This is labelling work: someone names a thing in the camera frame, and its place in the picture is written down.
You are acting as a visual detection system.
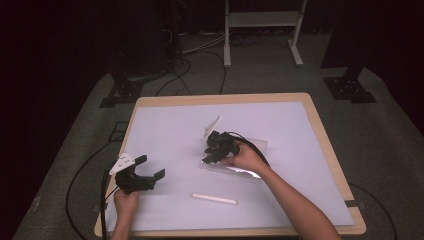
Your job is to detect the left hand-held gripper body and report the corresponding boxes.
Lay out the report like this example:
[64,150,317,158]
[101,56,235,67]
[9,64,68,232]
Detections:
[108,152,157,196]

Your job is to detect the person's left hand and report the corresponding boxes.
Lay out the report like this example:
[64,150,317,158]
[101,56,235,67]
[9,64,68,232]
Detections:
[113,189,142,222]

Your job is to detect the clear plastic case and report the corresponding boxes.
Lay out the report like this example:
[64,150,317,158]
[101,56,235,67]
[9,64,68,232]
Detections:
[199,136,269,180]

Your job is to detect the white metal stand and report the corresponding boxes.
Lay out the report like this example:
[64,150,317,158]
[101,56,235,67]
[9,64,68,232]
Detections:
[223,0,308,69]

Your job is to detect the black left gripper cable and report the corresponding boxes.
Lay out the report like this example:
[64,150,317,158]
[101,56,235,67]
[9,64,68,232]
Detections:
[100,163,118,240]
[65,141,116,240]

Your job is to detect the black stand with base plate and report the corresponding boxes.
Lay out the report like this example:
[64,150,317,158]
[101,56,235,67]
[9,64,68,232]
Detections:
[319,0,378,104]
[99,59,145,109]

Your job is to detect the white paper sheet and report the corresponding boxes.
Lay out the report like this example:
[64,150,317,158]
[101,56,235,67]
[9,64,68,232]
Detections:
[106,101,356,233]

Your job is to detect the black tape strip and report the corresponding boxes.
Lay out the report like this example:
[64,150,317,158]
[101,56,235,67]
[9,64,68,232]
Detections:
[344,199,366,209]

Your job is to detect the white floor cables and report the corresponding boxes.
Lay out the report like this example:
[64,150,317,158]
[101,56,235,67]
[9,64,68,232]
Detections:
[179,31,228,56]

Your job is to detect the black floor cable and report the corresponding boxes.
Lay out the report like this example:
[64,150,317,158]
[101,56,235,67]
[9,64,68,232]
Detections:
[154,49,228,97]

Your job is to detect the person's right hand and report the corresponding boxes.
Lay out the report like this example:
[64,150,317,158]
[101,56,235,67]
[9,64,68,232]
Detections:
[219,141,272,175]

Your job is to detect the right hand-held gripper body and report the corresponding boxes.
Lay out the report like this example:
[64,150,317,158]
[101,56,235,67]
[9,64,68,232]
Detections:
[201,115,241,160]

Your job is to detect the white stick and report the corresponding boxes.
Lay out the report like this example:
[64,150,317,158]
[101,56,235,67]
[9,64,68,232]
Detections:
[190,192,240,206]

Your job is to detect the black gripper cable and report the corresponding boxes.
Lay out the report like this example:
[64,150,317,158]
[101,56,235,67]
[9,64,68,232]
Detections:
[100,163,118,240]
[65,141,116,240]
[226,131,398,240]

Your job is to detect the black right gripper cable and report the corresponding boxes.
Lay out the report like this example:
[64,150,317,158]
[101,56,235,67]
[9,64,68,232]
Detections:
[226,131,398,240]

